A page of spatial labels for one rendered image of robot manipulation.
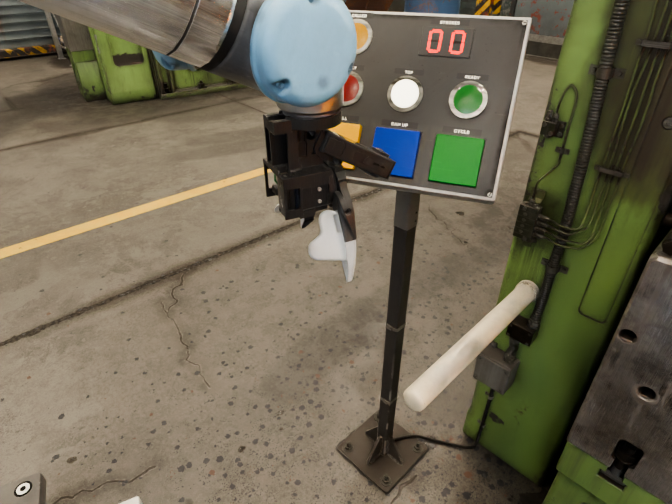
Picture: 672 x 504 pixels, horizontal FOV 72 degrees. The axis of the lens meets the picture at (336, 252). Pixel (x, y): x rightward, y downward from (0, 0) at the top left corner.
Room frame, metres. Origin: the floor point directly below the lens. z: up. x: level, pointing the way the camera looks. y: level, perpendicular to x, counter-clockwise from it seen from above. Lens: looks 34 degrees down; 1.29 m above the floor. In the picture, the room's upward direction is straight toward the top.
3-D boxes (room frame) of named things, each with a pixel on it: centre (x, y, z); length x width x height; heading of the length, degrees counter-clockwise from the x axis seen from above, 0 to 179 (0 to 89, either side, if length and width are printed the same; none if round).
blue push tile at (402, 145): (0.72, -0.10, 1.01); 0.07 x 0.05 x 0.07; 70
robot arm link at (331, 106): (0.52, 0.03, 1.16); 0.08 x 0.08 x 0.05
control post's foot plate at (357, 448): (0.84, -0.14, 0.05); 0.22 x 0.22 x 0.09; 45
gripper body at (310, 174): (0.52, 0.04, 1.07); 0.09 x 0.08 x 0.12; 116
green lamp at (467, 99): (0.73, -0.21, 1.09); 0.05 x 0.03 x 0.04; 45
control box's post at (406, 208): (0.84, -0.15, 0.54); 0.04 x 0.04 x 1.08; 45
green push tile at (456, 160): (0.68, -0.19, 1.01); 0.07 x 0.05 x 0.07; 70
